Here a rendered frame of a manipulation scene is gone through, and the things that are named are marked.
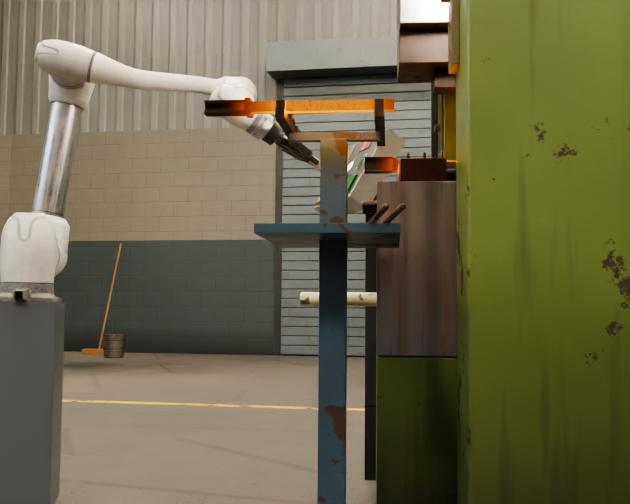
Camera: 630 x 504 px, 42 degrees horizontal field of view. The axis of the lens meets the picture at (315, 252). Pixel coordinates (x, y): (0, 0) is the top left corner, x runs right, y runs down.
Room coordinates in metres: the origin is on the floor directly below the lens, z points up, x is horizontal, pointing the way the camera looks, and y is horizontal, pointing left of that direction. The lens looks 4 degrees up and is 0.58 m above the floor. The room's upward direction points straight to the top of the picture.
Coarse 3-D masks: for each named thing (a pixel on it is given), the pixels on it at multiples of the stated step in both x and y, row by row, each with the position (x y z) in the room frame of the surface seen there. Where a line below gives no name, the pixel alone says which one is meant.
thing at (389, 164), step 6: (366, 162) 2.29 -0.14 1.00; (372, 162) 2.28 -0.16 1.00; (378, 162) 2.28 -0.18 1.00; (384, 162) 2.28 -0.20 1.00; (390, 162) 2.28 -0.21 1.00; (396, 162) 2.26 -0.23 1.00; (366, 168) 2.29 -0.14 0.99; (372, 168) 2.28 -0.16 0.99; (378, 168) 2.28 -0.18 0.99; (384, 168) 2.28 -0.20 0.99; (390, 168) 2.28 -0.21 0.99; (396, 168) 2.26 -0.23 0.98
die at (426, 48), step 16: (400, 32) 2.21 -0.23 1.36; (416, 32) 2.21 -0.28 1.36; (432, 32) 2.20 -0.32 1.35; (400, 48) 2.21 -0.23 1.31; (416, 48) 2.21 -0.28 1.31; (432, 48) 2.20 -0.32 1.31; (400, 64) 2.22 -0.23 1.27; (416, 64) 2.22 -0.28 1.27; (432, 64) 2.22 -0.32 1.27; (400, 80) 2.38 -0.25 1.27; (416, 80) 2.38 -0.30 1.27; (432, 80) 2.38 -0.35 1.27
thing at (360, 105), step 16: (208, 112) 1.73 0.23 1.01; (224, 112) 1.73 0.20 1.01; (240, 112) 1.73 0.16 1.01; (256, 112) 1.74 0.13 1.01; (272, 112) 1.74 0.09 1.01; (288, 112) 1.73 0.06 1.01; (304, 112) 1.73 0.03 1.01; (320, 112) 1.73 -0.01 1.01; (336, 112) 1.73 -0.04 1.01; (352, 112) 1.73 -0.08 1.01; (368, 112) 1.73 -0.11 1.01
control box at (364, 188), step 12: (360, 144) 2.89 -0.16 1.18; (372, 144) 2.76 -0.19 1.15; (396, 144) 2.72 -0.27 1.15; (348, 156) 2.93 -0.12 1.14; (360, 156) 2.80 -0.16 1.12; (372, 156) 2.69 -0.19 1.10; (384, 156) 2.71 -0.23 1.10; (396, 156) 2.72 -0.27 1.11; (360, 168) 2.72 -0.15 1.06; (360, 180) 2.68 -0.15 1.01; (372, 180) 2.69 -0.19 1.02; (348, 192) 2.69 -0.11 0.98; (360, 192) 2.68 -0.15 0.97; (372, 192) 2.69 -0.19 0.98; (348, 204) 2.74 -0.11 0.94; (360, 204) 2.68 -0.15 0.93
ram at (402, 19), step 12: (408, 0) 2.16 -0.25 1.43; (420, 0) 2.16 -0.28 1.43; (432, 0) 2.15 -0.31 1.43; (408, 12) 2.16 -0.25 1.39; (420, 12) 2.16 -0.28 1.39; (432, 12) 2.15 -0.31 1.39; (444, 12) 2.15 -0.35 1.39; (408, 24) 2.17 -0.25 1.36; (420, 24) 2.17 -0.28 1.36; (432, 24) 2.17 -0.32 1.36; (444, 24) 2.17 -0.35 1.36
